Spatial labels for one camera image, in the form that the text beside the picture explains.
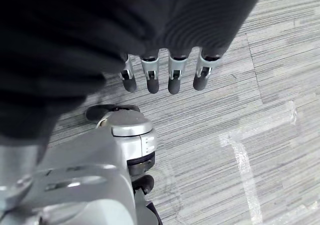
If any silver robot leg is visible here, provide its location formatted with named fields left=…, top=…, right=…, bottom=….
left=0, top=109, right=163, bottom=225

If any clear floor tape strip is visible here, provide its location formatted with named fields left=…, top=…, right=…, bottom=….
left=228, top=141, right=263, bottom=225
left=218, top=101, right=298, bottom=147

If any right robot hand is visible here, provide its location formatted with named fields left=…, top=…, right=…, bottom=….
left=0, top=0, right=270, bottom=211

